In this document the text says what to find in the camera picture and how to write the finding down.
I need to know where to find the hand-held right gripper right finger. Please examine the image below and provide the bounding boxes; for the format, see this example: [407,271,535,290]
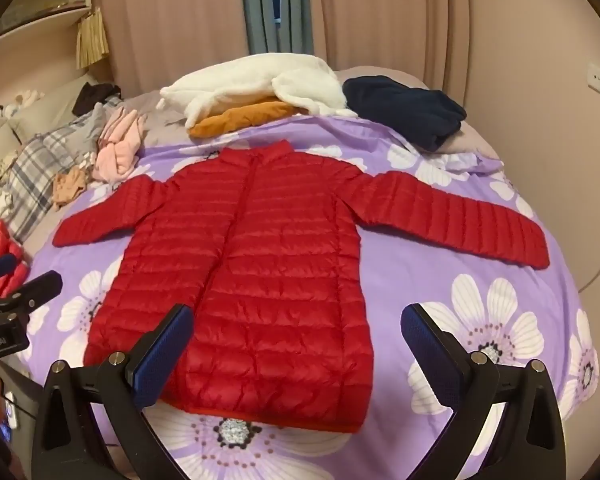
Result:
[400,302,567,480]

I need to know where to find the pink curtain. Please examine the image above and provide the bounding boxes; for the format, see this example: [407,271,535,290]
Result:
[92,0,251,101]
[305,0,531,91]

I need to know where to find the orange garment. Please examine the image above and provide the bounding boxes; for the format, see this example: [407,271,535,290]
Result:
[188,101,306,139]

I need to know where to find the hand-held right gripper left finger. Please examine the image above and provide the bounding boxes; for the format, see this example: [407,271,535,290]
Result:
[31,304,196,480]

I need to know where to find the teal curtain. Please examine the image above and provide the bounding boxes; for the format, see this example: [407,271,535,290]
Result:
[241,0,315,58]

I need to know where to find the cream pillow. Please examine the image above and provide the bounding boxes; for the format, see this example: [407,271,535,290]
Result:
[10,77,91,131]

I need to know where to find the white fleece garment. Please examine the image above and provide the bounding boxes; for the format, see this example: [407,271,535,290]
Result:
[157,53,358,130]

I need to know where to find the grey plaid pillow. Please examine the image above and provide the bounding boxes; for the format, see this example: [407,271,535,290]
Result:
[0,117,106,231]

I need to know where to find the cream shelf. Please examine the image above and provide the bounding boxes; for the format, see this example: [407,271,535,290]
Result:
[0,0,93,51]

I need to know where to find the navy garment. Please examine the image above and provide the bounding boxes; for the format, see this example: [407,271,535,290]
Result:
[342,76,467,152]

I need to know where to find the small tan garment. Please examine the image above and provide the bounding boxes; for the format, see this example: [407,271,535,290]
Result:
[52,167,88,212]

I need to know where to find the grey striped cloth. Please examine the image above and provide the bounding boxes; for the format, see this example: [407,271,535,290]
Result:
[45,102,112,161]

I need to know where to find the beige pleated fringe cloth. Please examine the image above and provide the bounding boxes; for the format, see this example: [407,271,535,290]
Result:
[76,7,111,69]

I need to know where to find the black garment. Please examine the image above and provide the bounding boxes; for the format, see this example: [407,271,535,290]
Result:
[72,82,123,116]

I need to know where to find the plush toys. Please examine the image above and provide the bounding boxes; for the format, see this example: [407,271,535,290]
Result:
[0,90,46,138]

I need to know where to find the red down jacket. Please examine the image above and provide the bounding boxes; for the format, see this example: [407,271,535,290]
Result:
[54,141,551,435]

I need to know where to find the purple floral blanket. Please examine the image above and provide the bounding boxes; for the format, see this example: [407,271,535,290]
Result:
[22,112,600,480]

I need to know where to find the white power cable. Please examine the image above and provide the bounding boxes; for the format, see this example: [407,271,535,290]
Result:
[577,240,600,293]

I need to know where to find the pink garment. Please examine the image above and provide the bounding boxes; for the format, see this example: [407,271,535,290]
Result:
[91,108,148,184]

